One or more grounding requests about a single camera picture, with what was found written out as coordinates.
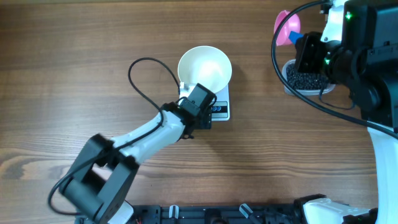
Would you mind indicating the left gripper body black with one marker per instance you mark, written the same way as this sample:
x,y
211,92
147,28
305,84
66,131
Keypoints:
x,y
204,118

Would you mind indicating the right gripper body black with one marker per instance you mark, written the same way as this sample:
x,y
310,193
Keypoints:
x,y
311,55

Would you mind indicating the pink scoop with blue handle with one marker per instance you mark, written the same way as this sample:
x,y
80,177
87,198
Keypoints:
x,y
290,31

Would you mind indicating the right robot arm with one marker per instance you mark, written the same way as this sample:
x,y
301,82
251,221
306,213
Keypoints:
x,y
358,49

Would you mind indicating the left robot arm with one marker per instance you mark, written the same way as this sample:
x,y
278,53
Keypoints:
x,y
100,177

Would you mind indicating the white digital kitchen scale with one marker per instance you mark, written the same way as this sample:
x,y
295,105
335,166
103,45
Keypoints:
x,y
221,109

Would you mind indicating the white bowl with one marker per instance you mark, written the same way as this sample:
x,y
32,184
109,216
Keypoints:
x,y
207,66

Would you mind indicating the black beans in container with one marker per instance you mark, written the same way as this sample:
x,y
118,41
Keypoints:
x,y
305,81

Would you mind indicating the clear plastic food container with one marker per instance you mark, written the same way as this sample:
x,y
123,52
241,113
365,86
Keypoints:
x,y
326,89

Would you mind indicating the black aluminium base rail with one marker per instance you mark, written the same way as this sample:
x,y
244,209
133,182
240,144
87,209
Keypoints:
x,y
174,214

